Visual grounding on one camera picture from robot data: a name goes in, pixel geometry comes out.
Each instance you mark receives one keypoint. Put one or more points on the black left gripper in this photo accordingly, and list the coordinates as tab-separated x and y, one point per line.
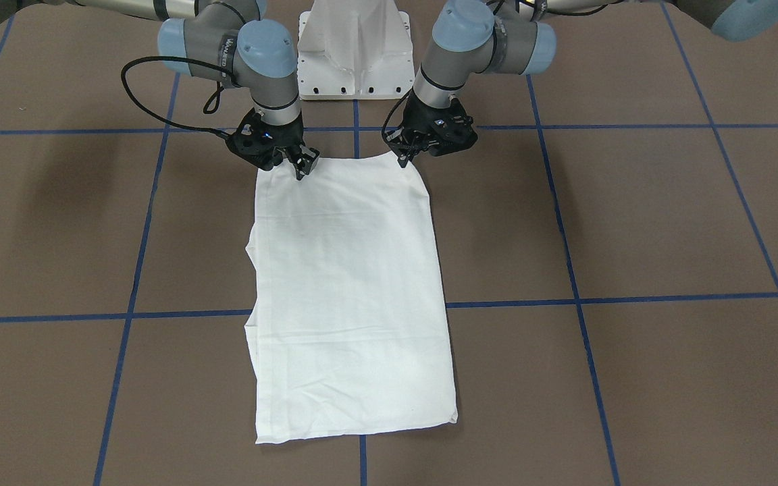
415	132

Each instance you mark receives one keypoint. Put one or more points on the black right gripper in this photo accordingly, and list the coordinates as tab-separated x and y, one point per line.
288	143

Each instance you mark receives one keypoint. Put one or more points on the white long-sleeve printed shirt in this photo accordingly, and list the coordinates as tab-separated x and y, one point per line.
349	333

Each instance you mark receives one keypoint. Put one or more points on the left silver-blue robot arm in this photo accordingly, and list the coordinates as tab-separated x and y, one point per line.
472	37

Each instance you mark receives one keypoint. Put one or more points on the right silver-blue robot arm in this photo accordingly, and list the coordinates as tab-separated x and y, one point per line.
234	45

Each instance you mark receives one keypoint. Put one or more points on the white camera stand column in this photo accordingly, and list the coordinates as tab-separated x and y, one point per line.
356	50

